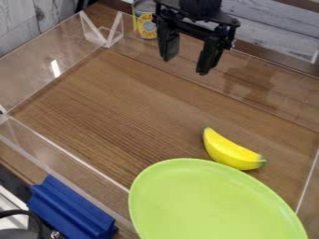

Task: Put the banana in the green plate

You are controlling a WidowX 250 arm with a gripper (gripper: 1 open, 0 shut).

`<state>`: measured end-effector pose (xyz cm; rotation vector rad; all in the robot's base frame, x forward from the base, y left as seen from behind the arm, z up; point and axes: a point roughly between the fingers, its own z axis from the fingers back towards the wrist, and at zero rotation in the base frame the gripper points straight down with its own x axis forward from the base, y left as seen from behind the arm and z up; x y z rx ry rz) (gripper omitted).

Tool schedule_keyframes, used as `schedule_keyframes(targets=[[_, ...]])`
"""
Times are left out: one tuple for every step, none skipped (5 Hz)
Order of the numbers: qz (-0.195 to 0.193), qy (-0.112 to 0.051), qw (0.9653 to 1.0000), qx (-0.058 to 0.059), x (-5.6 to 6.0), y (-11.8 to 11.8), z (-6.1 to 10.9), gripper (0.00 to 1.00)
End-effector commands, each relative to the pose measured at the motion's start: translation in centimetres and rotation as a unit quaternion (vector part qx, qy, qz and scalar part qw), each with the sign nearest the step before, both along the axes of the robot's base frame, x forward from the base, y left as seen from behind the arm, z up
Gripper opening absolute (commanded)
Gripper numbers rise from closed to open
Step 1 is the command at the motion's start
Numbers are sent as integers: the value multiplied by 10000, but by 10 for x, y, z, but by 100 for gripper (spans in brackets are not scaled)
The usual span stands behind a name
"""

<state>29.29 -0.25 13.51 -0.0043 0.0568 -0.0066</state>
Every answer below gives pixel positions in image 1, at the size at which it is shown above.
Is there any black cable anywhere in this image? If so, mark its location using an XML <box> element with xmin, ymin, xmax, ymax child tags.
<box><xmin>0</xmin><ymin>209</ymin><xmax>46</xmax><ymax>239</ymax></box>

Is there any blue plastic block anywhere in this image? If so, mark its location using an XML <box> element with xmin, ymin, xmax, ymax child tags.
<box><xmin>28</xmin><ymin>175</ymin><xmax>118</xmax><ymax>239</ymax></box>

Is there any green plate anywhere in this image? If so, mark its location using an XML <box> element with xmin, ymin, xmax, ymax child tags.
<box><xmin>128</xmin><ymin>159</ymin><xmax>309</xmax><ymax>239</ymax></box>

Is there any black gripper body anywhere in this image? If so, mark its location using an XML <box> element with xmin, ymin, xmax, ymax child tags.
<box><xmin>154</xmin><ymin>0</ymin><xmax>240</xmax><ymax>49</ymax></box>

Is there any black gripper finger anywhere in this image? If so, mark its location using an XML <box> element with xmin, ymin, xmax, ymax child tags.
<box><xmin>157</xmin><ymin>20</ymin><xmax>178</xmax><ymax>62</ymax></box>
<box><xmin>196</xmin><ymin>37</ymin><xmax>222</xmax><ymax>76</ymax></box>

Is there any yellow labelled tin can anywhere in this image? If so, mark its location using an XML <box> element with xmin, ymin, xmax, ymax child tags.
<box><xmin>132</xmin><ymin>0</ymin><xmax>157</xmax><ymax>40</ymax></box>

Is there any yellow toy banana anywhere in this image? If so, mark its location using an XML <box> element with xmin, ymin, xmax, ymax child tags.
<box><xmin>202</xmin><ymin>127</ymin><xmax>267</xmax><ymax>171</ymax></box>

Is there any clear acrylic corner bracket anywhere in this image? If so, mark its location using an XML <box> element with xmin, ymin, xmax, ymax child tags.
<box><xmin>80</xmin><ymin>11</ymin><xmax>122</xmax><ymax>49</ymax></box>

